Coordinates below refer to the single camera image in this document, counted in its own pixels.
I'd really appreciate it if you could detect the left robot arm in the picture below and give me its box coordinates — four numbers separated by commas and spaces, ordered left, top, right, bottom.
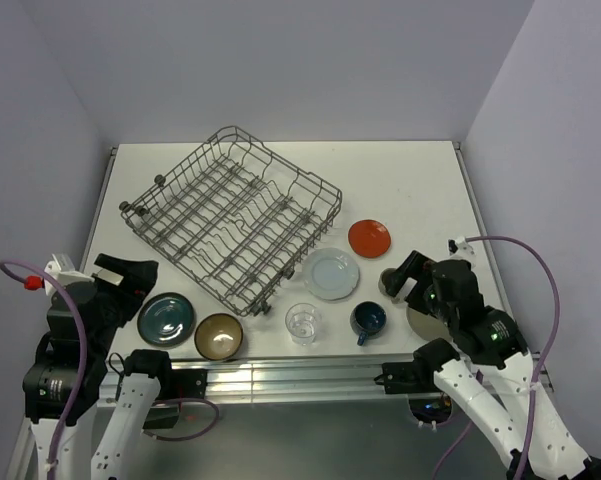
23, 254, 175, 479

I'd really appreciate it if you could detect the orange small plate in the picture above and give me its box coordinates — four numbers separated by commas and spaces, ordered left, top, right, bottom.
348, 219, 391, 259

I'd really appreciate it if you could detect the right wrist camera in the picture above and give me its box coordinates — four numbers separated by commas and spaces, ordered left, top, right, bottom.
448, 236, 475, 259

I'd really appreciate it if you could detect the grey wire dish rack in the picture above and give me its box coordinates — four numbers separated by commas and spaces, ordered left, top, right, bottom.
119, 126, 343, 317

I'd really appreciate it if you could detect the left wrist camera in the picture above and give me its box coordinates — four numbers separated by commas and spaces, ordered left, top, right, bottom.
44, 254, 83, 287

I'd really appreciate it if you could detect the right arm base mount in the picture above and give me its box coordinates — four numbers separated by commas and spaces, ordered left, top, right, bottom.
373, 360, 440, 395

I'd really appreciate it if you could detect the dark blue mug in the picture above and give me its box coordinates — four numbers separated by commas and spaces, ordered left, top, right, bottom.
350, 301, 387, 346

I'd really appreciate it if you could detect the dark teal ceramic plate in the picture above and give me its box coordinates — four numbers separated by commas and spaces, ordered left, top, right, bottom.
137, 292, 196, 348

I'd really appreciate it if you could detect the light blue glass plate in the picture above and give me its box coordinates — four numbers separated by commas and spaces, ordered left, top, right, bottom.
302, 248, 360, 301

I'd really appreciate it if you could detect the grey ceramic cup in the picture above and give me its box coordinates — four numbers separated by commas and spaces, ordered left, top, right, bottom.
378, 268, 406, 304

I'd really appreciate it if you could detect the brown patterned bowl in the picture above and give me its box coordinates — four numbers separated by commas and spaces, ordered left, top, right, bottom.
194, 313, 244, 361

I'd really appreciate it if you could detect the clear plastic cup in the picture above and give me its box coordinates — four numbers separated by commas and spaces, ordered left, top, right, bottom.
285, 303, 321, 345

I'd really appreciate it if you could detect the aluminium mounting rail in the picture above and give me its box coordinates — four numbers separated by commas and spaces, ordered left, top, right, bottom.
94, 355, 554, 406

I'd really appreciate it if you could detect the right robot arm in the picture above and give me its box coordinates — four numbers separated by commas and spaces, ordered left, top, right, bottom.
379, 251, 601, 479

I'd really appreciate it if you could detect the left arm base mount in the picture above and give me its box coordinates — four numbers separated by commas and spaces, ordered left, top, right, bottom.
107, 349, 207, 431

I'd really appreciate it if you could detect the grey ceramic plate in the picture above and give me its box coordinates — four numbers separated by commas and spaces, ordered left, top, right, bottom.
406, 304, 452, 342

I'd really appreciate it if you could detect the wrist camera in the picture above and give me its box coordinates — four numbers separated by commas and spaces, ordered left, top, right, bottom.
448, 236, 475, 259
44, 254, 83, 287

